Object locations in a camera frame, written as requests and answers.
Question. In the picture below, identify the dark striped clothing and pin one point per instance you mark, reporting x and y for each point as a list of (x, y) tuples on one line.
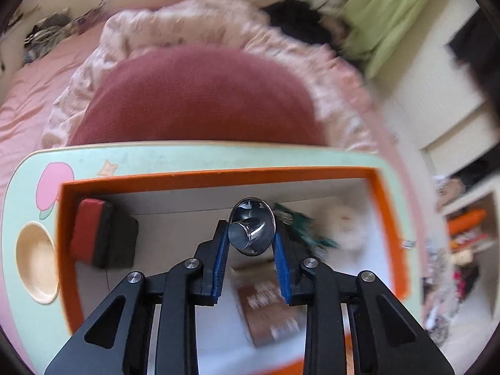
[(45, 35)]

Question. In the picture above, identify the dark green toy car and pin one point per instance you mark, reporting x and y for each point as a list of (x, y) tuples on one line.
[(302, 222)]

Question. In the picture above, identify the black clothes pile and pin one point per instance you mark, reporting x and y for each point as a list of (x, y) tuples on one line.
[(293, 19)]

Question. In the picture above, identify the black hanging garment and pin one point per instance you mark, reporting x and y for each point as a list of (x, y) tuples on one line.
[(476, 54)]

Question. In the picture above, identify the dark block with red top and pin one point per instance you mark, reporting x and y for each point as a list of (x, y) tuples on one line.
[(90, 226)]

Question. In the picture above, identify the white fur scrunchie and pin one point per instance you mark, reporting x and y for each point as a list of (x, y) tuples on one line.
[(343, 218)]

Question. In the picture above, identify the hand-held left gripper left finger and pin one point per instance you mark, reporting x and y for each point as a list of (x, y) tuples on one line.
[(220, 259)]

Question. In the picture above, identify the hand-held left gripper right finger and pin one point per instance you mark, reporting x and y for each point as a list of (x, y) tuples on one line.
[(282, 271)]

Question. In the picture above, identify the shiny metal funnel cup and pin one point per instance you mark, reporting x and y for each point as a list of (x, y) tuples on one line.
[(250, 211)]

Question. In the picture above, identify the brown card box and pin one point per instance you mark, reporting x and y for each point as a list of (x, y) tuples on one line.
[(265, 316)]

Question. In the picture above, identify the orange cardboard box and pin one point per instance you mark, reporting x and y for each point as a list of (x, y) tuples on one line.
[(218, 175)]

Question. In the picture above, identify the green cartoon desktop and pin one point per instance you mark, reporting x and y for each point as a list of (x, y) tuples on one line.
[(117, 156)]

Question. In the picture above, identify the light green curtain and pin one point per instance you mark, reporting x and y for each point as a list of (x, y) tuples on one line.
[(390, 7)]

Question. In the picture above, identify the maroon cushion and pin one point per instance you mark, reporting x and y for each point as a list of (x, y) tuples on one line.
[(195, 93)]

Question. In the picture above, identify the white cluttered shelf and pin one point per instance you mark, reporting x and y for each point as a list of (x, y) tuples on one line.
[(468, 222)]

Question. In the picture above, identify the pink white printed blanket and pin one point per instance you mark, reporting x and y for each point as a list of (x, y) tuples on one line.
[(175, 23)]

